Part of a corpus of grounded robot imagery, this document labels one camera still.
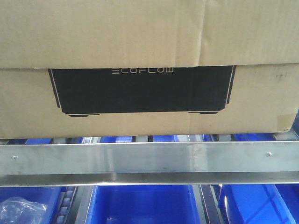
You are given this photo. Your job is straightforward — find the lower left roller track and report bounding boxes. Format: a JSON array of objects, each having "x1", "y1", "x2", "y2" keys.
[{"x1": 54, "y1": 186, "x2": 77, "y2": 224}]

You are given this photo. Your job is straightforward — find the blue plastic bin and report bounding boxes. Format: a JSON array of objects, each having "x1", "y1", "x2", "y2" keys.
[
  {"x1": 85, "y1": 185, "x2": 200, "y2": 224},
  {"x1": 218, "y1": 184, "x2": 299, "y2": 224},
  {"x1": 0, "y1": 187, "x2": 66, "y2": 224}
]

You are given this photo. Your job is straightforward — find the middle blue plastic bin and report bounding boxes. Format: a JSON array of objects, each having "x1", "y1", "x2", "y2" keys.
[{"x1": 85, "y1": 185, "x2": 200, "y2": 224}]

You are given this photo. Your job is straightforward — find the left blue plastic bin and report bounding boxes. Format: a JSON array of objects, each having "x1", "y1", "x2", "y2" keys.
[{"x1": 0, "y1": 187, "x2": 66, "y2": 224}]

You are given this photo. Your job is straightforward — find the metal shelf front rail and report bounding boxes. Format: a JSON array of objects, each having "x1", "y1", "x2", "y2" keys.
[{"x1": 0, "y1": 141, "x2": 299, "y2": 187}]

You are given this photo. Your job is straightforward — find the right blue plastic bin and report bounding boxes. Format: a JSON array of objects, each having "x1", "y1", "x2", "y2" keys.
[{"x1": 218, "y1": 184, "x2": 299, "y2": 224}]

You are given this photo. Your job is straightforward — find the clear plastic bag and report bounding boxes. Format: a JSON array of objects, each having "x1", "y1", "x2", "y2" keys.
[{"x1": 0, "y1": 197, "x2": 47, "y2": 224}]

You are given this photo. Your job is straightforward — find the lower right metal divider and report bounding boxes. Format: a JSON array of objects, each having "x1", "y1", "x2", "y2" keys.
[{"x1": 199, "y1": 185, "x2": 223, "y2": 224}]

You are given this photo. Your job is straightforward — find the brown EcoFlow cardboard box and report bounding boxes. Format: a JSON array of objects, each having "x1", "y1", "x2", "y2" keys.
[{"x1": 0, "y1": 0, "x2": 299, "y2": 139}]

